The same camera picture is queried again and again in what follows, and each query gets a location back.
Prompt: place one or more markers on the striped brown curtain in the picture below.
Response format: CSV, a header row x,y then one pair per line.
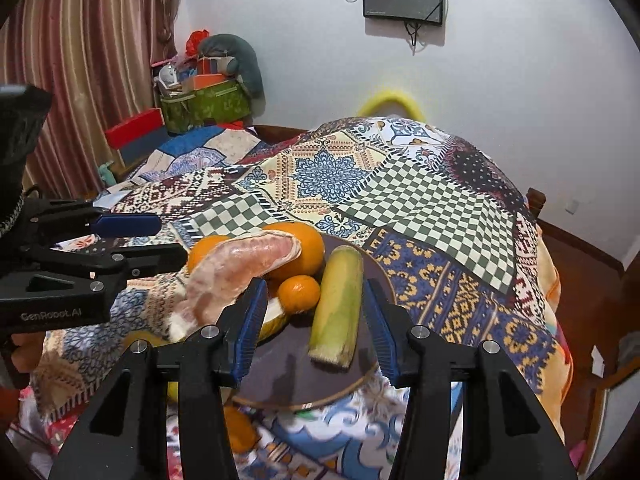
x,y
100,60

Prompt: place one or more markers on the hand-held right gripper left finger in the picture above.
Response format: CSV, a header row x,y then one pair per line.
x,y
247,330

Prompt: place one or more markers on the large orange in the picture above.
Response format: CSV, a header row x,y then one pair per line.
x,y
310,250
210,252

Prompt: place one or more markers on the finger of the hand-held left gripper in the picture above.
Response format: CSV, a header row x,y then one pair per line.
x,y
130,224
150,260

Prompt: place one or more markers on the green husked corn cob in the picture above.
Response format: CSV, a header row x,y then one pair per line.
x,y
335,310

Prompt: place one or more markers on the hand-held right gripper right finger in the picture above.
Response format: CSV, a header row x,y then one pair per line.
x,y
382,330

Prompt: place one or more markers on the small orange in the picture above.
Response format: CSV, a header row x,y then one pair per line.
x,y
240,432
299,294

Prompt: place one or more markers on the blue patchwork quilt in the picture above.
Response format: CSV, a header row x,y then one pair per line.
x,y
200,145

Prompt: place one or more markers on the red plastic bag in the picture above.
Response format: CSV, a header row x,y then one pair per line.
x,y
195,40

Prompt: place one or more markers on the person's left hand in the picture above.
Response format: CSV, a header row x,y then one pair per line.
x,y
27,355

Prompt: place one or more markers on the purple plate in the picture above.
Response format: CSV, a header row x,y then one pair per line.
x,y
285,380

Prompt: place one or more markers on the patchwork blanket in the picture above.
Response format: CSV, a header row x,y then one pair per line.
x,y
450,240

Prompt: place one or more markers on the green storage box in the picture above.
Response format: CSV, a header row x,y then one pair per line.
x,y
210,107

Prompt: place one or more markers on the yellow corn cob piece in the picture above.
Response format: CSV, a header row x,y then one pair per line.
x,y
274,317

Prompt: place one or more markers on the pale yellow corn cob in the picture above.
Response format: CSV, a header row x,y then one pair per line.
x,y
155,338

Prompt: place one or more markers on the white wall socket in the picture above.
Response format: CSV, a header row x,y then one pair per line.
x,y
572,206

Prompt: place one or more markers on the red box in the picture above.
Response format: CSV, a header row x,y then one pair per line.
x,y
135,127

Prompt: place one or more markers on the orange box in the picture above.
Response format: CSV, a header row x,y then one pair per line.
x,y
210,81

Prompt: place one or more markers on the pink pomelo segment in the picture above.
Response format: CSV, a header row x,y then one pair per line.
x,y
230,270

